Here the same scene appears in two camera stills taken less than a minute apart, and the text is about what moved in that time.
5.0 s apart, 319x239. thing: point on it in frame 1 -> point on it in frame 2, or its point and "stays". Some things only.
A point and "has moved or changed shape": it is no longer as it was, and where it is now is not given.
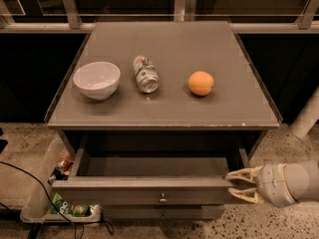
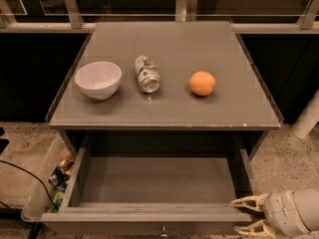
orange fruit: x=200 y=83 stays
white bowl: x=97 y=80 stays
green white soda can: x=147 y=74 stays
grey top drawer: x=151 y=167 has moved or changed shape
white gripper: x=270 y=184 -> x=280 y=210
